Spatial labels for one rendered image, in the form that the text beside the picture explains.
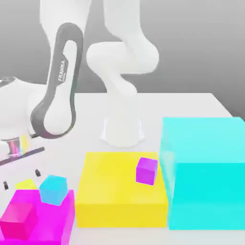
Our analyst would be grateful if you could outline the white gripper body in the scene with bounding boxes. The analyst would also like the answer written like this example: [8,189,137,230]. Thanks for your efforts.
[0,146,47,179]

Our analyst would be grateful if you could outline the small yellow cube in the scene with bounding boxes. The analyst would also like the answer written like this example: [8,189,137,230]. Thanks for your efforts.
[15,178,37,190]

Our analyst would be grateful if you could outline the small blue cube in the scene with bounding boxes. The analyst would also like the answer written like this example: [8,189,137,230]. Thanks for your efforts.
[39,174,68,207]

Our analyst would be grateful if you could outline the small pink cube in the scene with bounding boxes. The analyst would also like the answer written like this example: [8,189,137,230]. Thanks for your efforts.
[0,201,37,241]

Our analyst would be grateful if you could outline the small purple cube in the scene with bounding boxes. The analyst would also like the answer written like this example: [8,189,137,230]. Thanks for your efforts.
[135,157,159,186]

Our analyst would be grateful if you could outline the large magenta box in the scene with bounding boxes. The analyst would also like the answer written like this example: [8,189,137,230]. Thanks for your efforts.
[0,189,76,245]

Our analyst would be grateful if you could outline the large yellow box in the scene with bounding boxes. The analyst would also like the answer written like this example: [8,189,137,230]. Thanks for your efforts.
[74,152,169,229]

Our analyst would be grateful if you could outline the large cyan box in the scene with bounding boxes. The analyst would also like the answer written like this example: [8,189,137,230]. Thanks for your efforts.
[159,116,245,231]

